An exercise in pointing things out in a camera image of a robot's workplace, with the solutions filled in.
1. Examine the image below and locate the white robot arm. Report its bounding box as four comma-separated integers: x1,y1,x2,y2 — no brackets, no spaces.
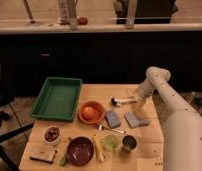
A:
137,67,202,171

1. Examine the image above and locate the green plastic tray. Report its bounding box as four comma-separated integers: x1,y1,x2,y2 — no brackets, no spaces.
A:
30,77,82,122

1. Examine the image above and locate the grey folded cloth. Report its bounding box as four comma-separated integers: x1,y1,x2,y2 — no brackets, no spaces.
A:
124,112,149,128

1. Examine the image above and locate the blue sponge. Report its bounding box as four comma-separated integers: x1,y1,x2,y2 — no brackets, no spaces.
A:
106,111,121,128

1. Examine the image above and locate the metal cup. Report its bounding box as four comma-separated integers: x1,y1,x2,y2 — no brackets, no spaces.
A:
122,135,137,152

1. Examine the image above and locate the green plastic cup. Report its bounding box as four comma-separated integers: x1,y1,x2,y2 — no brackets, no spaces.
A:
103,134,119,151

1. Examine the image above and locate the orange bowl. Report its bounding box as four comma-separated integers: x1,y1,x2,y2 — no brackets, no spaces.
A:
78,101,106,125

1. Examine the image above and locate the orange fruit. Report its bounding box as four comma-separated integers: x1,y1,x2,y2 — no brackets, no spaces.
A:
83,107,95,120

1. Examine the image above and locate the yellow corn cob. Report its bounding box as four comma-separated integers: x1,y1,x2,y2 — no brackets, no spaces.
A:
93,135,106,162

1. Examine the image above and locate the dark red bowl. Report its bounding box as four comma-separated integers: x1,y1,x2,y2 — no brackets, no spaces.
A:
67,136,94,166

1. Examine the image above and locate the white bowl with grapes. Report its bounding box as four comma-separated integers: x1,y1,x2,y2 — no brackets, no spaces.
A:
43,126,61,145

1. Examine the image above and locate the green pepper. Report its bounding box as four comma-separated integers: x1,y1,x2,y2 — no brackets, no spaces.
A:
59,155,68,166

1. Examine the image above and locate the red can on counter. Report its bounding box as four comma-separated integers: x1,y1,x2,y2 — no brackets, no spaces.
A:
77,17,88,25

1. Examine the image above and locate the wooden block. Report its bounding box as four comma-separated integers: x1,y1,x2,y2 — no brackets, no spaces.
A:
29,148,57,164

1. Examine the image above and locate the black chair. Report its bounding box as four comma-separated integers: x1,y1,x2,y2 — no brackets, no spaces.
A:
0,64,35,171

